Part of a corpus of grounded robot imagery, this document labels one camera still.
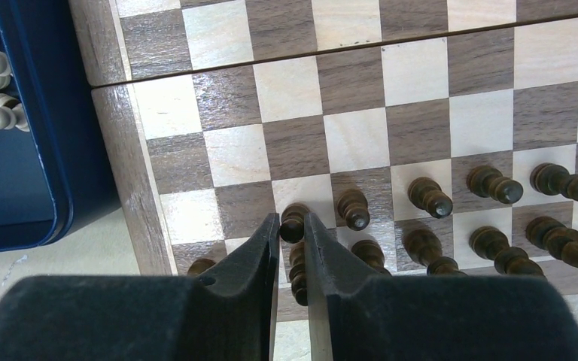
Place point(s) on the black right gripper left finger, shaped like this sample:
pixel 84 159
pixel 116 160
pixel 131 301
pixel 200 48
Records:
pixel 225 313

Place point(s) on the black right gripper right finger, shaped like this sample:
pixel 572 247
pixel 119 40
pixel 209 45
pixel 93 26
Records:
pixel 357 313

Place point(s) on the dark wooden rook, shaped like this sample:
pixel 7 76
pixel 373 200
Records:
pixel 199 266

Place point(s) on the dark wooden chess piece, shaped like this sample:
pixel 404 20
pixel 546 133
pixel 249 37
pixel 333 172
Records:
pixel 424 248

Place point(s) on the wooden chess board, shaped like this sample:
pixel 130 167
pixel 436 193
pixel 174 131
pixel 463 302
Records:
pixel 216 113

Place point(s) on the dark blue square tray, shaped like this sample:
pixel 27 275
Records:
pixel 55 177

